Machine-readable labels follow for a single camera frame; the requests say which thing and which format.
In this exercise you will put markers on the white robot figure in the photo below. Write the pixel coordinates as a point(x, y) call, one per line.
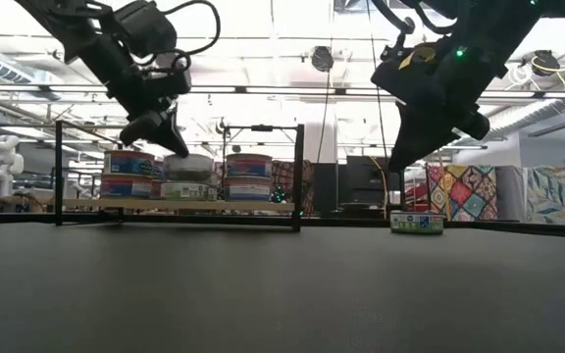
point(4, 162)

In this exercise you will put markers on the white pillar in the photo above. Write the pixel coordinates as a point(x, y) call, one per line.
point(314, 132)

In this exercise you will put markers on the colourful patchwork quilt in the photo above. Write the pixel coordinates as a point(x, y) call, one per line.
point(464, 191)

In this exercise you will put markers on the wooden shelf board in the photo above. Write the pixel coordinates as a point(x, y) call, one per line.
point(189, 206)

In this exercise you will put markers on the grey cloth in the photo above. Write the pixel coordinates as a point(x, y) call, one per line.
point(510, 191)

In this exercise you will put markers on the dark patchwork quilt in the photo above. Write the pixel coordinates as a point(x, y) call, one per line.
point(285, 176)

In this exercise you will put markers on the black cabinet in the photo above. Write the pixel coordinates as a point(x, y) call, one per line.
point(361, 184)

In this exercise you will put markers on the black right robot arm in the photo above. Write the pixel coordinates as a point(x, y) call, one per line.
point(498, 24)

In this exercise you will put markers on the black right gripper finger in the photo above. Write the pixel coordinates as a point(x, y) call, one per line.
point(425, 132)

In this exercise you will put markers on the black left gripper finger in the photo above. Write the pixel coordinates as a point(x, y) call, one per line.
point(172, 135)

